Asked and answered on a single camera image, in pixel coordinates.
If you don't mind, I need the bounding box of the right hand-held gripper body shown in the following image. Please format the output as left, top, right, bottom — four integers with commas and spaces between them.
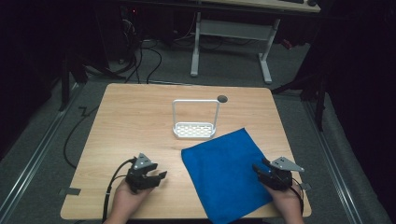
261, 156, 305, 191

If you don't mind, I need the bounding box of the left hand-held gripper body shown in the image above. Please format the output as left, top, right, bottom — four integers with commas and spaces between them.
125, 152, 161, 194

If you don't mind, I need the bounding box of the blue cloth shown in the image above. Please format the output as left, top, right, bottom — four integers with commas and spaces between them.
180, 127, 275, 224

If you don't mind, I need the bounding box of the white towel rack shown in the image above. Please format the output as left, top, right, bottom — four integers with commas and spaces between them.
172, 99, 220, 140

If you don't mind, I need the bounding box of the person's left hand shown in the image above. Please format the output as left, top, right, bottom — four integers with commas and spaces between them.
110, 178, 155, 224

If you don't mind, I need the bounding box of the person's right hand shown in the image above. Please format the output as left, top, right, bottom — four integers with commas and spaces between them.
263, 180, 304, 224

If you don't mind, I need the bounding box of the grey tape piece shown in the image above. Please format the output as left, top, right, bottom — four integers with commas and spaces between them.
59, 187, 82, 197

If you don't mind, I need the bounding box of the black stand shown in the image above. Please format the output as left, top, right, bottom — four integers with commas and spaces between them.
58, 50, 125, 112
271, 55, 331, 133

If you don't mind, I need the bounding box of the white-legged desk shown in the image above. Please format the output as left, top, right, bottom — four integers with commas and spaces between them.
190, 0, 321, 85

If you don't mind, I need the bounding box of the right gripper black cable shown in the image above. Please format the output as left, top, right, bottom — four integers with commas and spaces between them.
290, 176, 305, 217

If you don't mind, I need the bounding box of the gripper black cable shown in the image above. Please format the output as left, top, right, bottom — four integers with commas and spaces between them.
290, 176, 305, 217
101, 158, 138, 224

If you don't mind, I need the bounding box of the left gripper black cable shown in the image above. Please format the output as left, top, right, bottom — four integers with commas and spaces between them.
101, 158, 138, 224

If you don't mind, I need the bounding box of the metal floor rail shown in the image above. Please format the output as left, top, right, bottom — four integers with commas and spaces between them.
303, 101, 364, 224
0, 81, 85, 216

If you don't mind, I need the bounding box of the black floor cable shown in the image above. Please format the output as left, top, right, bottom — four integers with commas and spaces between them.
63, 105, 100, 170

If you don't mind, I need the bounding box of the bundle of black cables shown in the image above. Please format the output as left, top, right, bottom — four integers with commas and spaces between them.
120, 6, 163, 85

